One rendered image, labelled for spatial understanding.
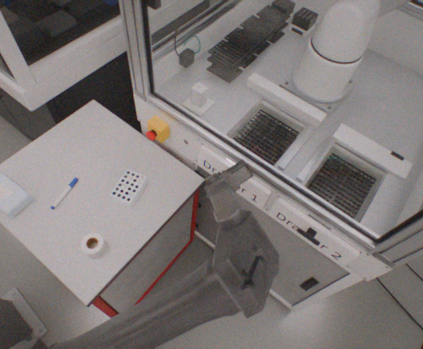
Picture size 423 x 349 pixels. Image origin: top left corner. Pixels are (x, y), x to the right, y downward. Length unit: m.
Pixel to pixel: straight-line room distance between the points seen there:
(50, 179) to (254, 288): 1.03
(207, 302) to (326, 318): 1.62
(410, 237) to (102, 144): 1.08
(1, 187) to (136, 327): 0.95
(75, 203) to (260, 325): 1.15
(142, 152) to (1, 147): 1.39
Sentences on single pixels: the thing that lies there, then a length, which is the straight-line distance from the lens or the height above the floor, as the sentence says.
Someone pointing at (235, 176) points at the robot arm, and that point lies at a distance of 0.86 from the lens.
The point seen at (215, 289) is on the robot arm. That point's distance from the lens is 0.39.
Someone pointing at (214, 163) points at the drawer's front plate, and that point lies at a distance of 1.10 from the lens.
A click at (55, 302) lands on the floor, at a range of 1.95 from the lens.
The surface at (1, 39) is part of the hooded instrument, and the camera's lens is 1.28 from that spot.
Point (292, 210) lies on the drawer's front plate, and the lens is 1.03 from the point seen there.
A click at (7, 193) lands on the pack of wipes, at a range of 1.28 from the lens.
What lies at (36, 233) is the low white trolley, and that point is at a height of 0.76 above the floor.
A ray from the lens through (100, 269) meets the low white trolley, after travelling 1.12.
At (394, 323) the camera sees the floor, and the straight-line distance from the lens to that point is 2.16.
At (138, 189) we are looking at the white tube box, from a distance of 1.16.
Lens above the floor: 1.81
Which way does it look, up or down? 58 degrees down
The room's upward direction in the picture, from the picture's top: 10 degrees clockwise
